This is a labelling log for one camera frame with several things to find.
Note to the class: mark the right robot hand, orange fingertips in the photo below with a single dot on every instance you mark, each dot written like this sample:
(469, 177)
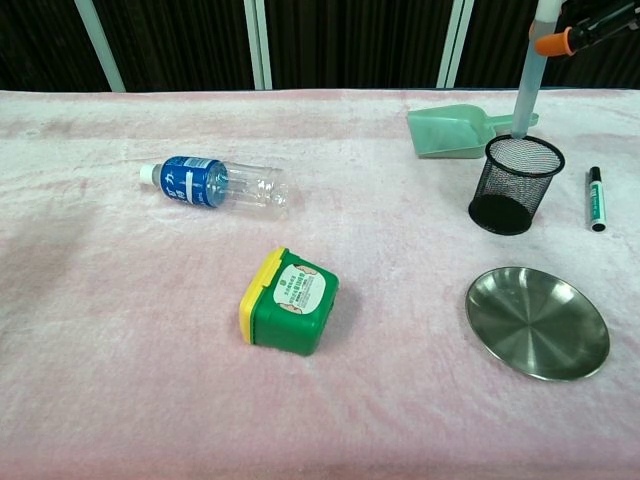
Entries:
(555, 42)

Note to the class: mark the clear test tube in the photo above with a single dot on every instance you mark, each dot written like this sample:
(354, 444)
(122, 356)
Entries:
(530, 85)

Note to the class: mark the black mesh pen holder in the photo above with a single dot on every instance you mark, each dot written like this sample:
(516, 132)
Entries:
(515, 192)

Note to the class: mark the mint green plastic dustpan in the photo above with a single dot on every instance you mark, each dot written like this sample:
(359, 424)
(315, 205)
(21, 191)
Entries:
(445, 132)

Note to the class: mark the green and black marker pen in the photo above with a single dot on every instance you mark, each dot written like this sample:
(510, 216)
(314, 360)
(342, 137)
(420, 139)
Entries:
(596, 200)

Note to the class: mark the round stainless steel plate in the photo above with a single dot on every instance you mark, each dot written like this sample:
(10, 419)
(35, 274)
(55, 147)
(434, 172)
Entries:
(537, 322)

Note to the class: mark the green box with yellow lid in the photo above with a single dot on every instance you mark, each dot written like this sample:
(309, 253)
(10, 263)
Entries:
(292, 320)

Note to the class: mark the clear bottle with blue label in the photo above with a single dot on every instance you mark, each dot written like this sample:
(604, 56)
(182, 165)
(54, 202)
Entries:
(192, 182)

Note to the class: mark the pink fleece table cloth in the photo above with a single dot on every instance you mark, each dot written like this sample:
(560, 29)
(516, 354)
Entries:
(150, 375)

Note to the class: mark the white double frame post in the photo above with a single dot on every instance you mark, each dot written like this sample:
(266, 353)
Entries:
(454, 45)
(259, 45)

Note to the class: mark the slanted white frame post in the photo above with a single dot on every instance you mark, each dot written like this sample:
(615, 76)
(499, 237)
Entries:
(102, 50)

